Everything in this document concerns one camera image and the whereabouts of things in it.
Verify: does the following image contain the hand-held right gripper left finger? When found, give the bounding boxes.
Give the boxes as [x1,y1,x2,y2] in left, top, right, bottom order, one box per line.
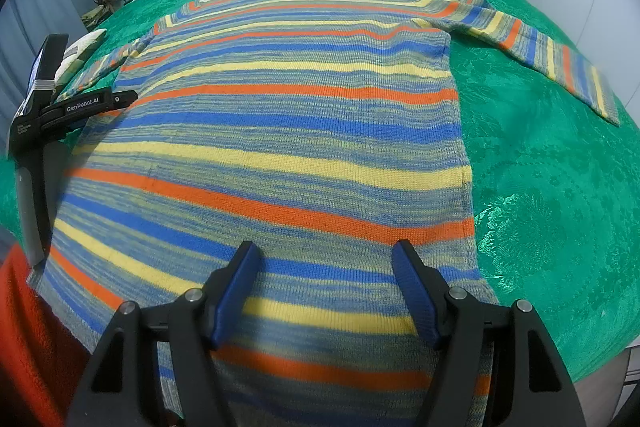
[70,241,261,427]

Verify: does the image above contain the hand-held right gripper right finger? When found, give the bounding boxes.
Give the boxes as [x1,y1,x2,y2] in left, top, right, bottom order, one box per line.
[391,239,586,427]

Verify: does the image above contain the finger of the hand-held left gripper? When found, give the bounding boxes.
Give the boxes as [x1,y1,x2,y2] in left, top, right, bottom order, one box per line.
[102,90,139,110]

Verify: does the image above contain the striped knit sweater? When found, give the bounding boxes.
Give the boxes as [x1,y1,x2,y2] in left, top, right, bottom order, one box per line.
[27,0,621,427]

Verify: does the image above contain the white striped folded cloth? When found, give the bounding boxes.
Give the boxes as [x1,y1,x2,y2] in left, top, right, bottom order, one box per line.
[52,28,108,95]

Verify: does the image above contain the green patterned blanket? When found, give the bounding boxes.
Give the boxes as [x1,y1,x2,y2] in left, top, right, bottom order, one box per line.
[0,0,640,388]

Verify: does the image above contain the person's orange fleece clothing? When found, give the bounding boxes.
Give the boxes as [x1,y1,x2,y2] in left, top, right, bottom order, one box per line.
[0,244,101,427]

